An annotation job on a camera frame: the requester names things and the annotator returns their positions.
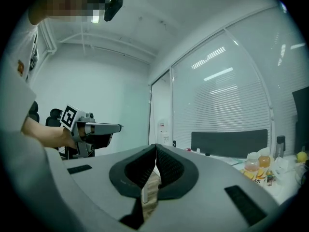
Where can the long ceiling tube light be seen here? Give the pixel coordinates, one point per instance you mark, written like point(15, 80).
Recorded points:
point(95, 19)

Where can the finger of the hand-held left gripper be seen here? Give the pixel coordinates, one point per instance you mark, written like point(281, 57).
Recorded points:
point(101, 141)
point(106, 128)

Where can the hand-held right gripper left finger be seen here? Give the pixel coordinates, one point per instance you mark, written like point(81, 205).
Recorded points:
point(96, 178)

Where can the clear bag of snacks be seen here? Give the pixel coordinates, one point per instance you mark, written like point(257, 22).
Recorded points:
point(281, 165)

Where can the gray thermos bottle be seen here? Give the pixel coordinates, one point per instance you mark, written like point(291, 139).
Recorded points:
point(280, 146)

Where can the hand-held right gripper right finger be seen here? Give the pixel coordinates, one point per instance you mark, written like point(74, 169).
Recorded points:
point(205, 178)

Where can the black computer monitor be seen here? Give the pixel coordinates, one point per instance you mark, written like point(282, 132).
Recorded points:
point(301, 120)

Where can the person's light t-shirt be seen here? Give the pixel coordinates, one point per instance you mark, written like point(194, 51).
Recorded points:
point(17, 57)

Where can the white ceiling pipes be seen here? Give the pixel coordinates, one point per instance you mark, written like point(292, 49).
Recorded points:
point(49, 45)

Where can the orange juice bottle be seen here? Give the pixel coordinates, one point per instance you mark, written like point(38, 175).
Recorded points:
point(252, 170)
point(264, 170)

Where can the person's left forearm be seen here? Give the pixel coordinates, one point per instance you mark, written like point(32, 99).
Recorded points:
point(46, 132)

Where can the black head-worn camera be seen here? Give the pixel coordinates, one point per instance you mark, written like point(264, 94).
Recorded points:
point(113, 7)

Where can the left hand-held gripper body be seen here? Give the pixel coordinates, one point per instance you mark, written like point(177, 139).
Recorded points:
point(68, 116)

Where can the short ceiling light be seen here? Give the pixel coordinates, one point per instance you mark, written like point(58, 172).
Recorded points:
point(283, 7)

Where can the black office chair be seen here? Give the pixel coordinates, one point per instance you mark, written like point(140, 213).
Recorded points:
point(54, 120)
point(33, 112)

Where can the yellow fruit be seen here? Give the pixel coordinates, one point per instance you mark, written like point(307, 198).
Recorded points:
point(301, 156)

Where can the white water dispenser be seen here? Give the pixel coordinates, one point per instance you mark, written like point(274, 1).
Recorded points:
point(163, 132)

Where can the white window blinds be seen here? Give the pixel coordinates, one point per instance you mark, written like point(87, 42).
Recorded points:
point(224, 100)

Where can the person's head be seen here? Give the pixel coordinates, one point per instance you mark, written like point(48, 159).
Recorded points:
point(67, 1)

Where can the clear green-edged packet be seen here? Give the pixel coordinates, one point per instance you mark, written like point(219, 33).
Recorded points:
point(235, 162)

